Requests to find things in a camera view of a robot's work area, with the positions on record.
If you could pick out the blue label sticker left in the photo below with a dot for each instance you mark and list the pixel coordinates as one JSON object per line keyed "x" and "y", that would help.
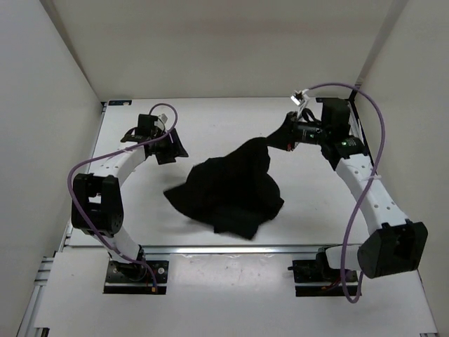
{"x": 120, "y": 102}

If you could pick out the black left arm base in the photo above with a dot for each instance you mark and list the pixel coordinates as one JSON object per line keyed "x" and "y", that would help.
{"x": 124, "y": 278}

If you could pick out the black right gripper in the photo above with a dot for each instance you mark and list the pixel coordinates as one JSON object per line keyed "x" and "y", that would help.
{"x": 285, "y": 137}

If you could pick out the aluminium table edge rail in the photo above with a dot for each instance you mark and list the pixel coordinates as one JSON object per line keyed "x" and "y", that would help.
{"x": 233, "y": 249}

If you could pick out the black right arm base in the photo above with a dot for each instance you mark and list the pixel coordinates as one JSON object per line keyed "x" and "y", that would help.
{"x": 314, "y": 274}

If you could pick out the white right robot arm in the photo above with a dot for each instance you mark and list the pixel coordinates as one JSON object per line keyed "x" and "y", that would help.
{"x": 395, "y": 243}

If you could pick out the black pleated skirt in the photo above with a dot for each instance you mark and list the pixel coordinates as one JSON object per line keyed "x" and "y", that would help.
{"x": 233, "y": 194}

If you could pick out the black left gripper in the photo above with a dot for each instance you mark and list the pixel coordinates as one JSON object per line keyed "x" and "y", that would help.
{"x": 174, "y": 148}

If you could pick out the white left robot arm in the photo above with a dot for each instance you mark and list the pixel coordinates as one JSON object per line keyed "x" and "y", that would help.
{"x": 97, "y": 206}

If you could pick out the white front cover board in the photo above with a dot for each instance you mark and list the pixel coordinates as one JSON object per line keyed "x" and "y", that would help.
{"x": 221, "y": 295}

